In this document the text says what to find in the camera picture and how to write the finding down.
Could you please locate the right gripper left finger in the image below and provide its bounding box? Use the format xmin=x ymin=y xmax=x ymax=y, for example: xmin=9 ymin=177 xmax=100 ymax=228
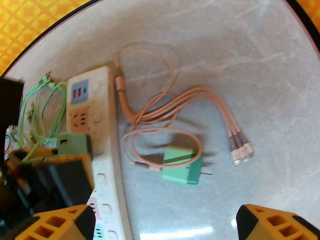
xmin=15 ymin=204 xmax=97 ymax=240

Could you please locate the green charger plug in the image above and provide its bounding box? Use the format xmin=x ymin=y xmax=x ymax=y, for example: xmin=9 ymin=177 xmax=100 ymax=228
xmin=56 ymin=132 xmax=92 ymax=157
xmin=160 ymin=146 xmax=215 ymax=185

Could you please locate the light green charging cable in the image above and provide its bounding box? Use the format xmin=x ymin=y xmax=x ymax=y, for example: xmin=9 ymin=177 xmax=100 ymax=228
xmin=10 ymin=70 xmax=50 ymax=162
xmin=37 ymin=72 xmax=68 ymax=147

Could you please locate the pink three-head charging cable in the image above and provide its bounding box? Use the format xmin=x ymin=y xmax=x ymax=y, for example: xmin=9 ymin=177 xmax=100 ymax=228
xmin=114 ymin=45 xmax=255 ymax=172

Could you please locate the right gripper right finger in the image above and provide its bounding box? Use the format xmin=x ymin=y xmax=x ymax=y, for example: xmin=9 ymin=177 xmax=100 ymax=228
xmin=236 ymin=204 xmax=320 ymax=240

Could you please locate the long white power strip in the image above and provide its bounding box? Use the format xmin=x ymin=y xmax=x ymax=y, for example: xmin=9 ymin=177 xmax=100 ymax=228
xmin=65 ymin=66 xmax=133 ymax=240

